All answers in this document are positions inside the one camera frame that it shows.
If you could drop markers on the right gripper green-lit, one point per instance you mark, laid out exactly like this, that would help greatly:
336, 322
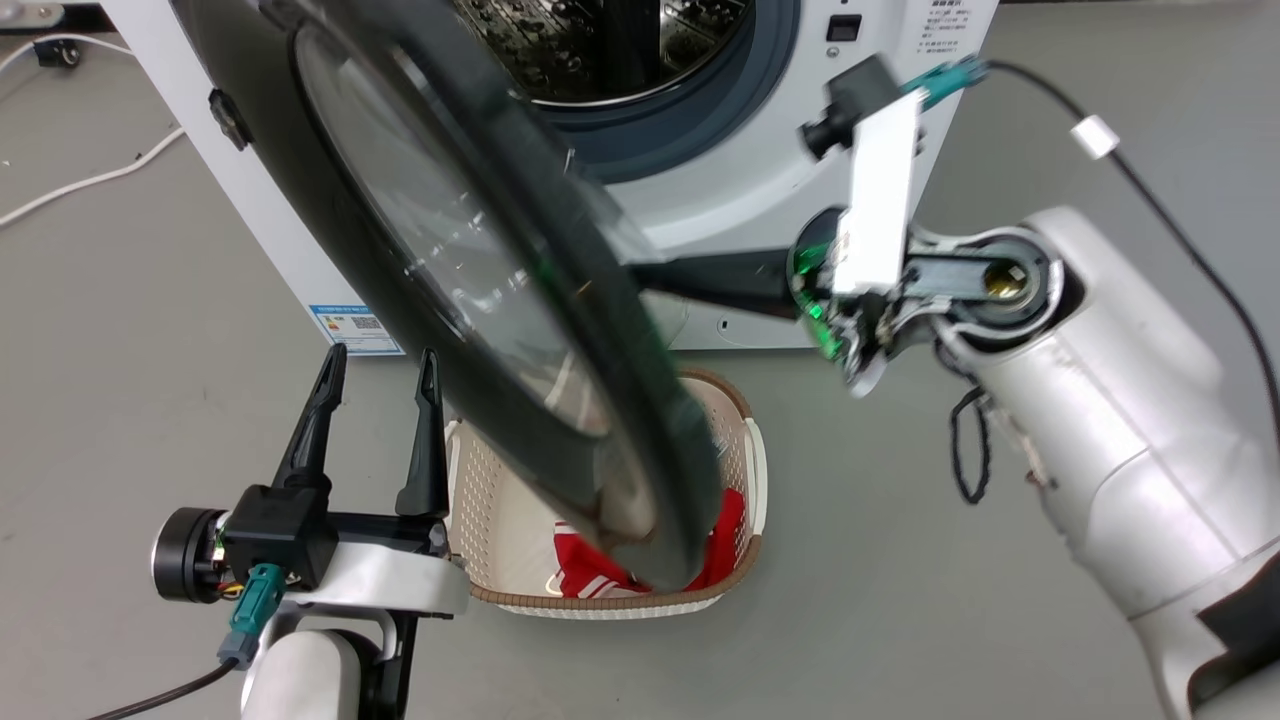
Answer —
850, 340

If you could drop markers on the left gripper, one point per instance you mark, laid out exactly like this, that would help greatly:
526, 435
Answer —
390, 580

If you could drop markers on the dark round glass washer door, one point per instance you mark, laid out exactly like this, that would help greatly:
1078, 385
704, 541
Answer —
560, 330

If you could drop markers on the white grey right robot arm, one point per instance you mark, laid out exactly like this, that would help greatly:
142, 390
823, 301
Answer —
1120, 430

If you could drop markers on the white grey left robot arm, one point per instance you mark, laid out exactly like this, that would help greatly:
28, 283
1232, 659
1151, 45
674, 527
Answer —
300, 675

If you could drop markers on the white front-load washing machine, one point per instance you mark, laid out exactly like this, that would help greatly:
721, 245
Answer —
760, 180

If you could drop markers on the blue white energy label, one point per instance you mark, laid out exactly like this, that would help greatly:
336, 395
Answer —
355, 328

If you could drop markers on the white perforated laundry basket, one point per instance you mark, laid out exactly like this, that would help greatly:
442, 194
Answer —
500, 520

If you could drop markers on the red white-striped garment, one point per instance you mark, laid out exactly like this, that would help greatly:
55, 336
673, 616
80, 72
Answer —
590, 570

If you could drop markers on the black washer power button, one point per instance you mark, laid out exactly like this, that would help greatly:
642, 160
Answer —
844, 28

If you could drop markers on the black caster wheel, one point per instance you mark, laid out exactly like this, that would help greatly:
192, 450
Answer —
60, 52

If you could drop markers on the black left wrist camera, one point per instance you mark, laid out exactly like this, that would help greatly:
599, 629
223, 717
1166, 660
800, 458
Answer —
280, 530

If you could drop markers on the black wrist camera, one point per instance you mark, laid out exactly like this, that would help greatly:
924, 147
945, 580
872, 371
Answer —
280, 530
850, 105

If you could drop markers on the white right camera bracket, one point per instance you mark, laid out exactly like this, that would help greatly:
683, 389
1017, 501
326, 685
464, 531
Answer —
880, 200

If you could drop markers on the teal left camera plug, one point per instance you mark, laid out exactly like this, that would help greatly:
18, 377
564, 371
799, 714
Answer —
255, 610

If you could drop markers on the teal camera plug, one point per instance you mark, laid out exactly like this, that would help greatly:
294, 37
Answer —
945, 80
255, 610

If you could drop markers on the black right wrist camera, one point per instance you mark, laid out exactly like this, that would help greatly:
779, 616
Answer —
850, 105

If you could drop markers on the teal right camera plug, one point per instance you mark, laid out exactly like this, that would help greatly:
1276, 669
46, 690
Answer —
945, 80

